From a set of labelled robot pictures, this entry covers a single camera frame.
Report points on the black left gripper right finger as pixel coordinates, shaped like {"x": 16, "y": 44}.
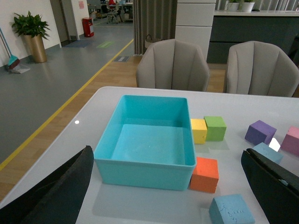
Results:
{"x": 275, "y": 188}

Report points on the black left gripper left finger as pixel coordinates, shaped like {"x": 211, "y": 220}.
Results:
{"x": 57, "y": 199}

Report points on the light blue foam cube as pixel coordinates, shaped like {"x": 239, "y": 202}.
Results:
{"x": 230, "y": 209}
{"x": 268, "y": 152}

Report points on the pink foam cube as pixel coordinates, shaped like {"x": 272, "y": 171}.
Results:
{"x": 291, "y": 141}

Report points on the purple foam cube far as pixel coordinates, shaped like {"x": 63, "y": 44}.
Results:
{"x": 260, "y": 132}

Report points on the orange foam cube left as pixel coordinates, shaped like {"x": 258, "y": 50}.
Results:
{"x": 205, "y": 175}

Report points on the green foam cube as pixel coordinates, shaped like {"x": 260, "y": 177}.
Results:
{"x": 216, "y": 128}

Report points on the yellow foam cube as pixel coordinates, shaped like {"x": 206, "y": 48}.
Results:
{"x": 199, "y": 131}

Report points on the teal plastic bin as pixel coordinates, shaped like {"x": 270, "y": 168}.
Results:
{"x": 148, "y": 142}

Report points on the grey chair right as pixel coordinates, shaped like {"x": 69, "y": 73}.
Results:
{"x": 259, "y": 68}

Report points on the grey chair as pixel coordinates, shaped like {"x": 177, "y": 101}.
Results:
{"x": 173, "y": 65}
{"x": 259, "y": 68}

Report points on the teal broom and dustpan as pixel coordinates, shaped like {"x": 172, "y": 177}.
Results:
{"x": 14, "y": 65}

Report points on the dark grey counter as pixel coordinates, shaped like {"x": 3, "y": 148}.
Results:
{"x": 233, "y": 28}

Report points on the grey chair left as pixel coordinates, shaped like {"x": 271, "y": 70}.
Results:
{"x": 173, "y": 65}

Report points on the potted plant gold vase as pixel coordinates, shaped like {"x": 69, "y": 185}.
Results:
{"x": 34, "y": 30}

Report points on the woven basket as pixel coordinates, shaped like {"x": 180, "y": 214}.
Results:
{"x": 150, "y": 40}

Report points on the white potted plant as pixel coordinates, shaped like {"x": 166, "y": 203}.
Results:
{"x": 232, "y": 5}
{"x": 247, "y": 5}

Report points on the white pillar cabinet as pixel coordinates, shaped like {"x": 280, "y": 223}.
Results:
{"x": 194, "y": 20}

